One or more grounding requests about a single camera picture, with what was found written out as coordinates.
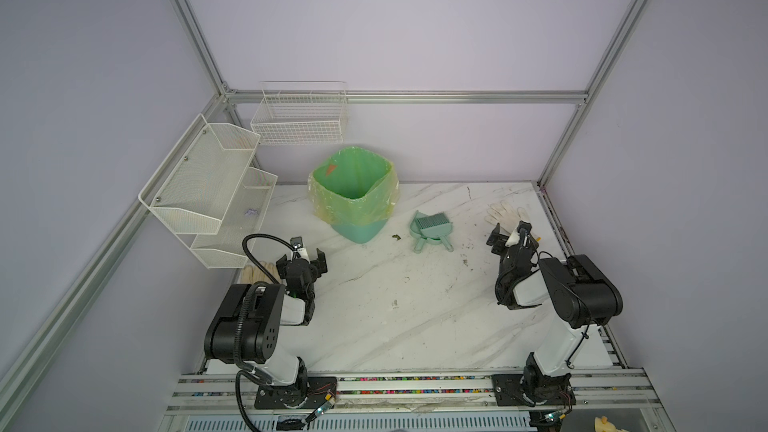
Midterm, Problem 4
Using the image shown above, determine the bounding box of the white mesh two-tier shelf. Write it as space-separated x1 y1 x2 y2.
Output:
138 115 278 269

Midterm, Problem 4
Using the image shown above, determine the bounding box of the green plastic dustpan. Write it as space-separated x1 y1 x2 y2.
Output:
409 209 455 254

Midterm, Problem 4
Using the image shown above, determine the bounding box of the aluminium front rail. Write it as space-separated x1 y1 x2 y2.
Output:
165 368 661 415

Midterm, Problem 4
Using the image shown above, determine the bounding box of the white glove yellow cuff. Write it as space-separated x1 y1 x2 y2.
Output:
485 202 532 238

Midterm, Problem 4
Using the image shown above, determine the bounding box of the green trash bin with bag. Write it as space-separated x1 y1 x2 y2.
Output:
308 146 399 244

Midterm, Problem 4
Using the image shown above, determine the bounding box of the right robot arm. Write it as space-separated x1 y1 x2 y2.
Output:
487 220 623 406

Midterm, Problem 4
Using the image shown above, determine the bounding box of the yellow object bottom right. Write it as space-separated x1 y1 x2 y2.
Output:
594 416 627 432

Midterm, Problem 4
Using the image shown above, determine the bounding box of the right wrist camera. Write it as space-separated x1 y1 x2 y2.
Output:
505 230 520 247

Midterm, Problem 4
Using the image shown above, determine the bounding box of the white wire basket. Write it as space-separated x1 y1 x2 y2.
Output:
250 81 348 146

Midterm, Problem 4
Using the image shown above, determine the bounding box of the green hand brush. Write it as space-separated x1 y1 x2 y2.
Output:
415 212 455 252

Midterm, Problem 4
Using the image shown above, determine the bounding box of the beige work glove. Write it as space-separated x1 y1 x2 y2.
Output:
237 261 282 284

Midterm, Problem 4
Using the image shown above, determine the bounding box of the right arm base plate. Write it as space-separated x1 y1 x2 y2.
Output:
491 374 575 407

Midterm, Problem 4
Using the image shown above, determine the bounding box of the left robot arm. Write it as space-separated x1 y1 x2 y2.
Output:
204 233 328 431

